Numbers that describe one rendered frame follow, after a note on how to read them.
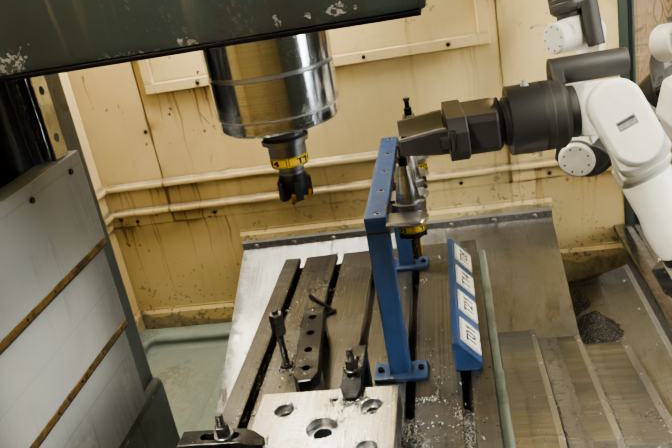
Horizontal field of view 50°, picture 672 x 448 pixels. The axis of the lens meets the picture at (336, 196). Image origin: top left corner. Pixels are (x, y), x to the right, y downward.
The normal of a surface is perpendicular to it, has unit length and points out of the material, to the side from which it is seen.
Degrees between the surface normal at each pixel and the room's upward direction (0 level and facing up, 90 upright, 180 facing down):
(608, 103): 75
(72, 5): 90
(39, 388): 90
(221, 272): 90
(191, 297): 90
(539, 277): 24
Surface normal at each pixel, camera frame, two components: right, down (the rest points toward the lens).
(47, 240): 0.98, -0.09
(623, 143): -0.10, 0.11
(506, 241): -0.20, -0.69
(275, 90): 0.10, 0.33
